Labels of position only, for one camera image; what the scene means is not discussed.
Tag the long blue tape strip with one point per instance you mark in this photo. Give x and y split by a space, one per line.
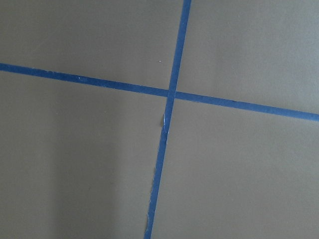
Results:
167 116

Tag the crossing blue tape strip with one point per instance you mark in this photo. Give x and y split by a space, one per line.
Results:
158 92

